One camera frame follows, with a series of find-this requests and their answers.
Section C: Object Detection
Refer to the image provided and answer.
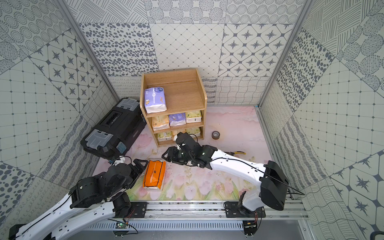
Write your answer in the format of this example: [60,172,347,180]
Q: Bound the aluminium mounting rail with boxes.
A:
[130,200,309,221]

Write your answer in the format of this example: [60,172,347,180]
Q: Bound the orange tissue pack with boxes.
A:
[143,161,167,190]

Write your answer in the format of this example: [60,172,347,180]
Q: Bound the green tissue pack middle shelf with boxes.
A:
[186,111,202,124]

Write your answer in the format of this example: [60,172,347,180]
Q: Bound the yellow tissue pack bottom middle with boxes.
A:
[172,130,180,141]

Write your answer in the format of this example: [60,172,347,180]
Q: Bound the white slotted cable duct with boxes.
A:
[86,220,243,232]

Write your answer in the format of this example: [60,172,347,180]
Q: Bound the small purple tissue pack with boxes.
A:
[169,113,187,127]

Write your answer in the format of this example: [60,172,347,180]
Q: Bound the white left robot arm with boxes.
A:
[8,159,149,240]

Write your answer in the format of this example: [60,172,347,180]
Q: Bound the grey tape roll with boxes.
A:
[212,131,221,140]

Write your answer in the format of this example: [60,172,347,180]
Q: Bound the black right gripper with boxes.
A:
[161,145,194,165]

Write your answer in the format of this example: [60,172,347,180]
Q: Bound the wooden three-tier shelf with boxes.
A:
[140,69,208,147]

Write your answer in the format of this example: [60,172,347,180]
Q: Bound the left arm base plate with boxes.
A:
[119,202,148,220]

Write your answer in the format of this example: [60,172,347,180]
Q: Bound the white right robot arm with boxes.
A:
[162,133,289,211]

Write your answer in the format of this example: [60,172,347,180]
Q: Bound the green circuit board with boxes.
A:
[115,222,130,231]

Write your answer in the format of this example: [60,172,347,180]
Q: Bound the yellow-handled pliers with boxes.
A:
[227,151,246,156]

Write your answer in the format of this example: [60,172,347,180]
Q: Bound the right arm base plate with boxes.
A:
[224,201,266,218]

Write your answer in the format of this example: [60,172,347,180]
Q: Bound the green tissue pack bottom right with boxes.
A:
[186,127,201,137]

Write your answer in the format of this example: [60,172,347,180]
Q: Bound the yellow-orange tissue pack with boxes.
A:
[152,115,170,131]

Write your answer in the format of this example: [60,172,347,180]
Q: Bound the black plastic toolbox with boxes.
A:
[81,98,147,160]

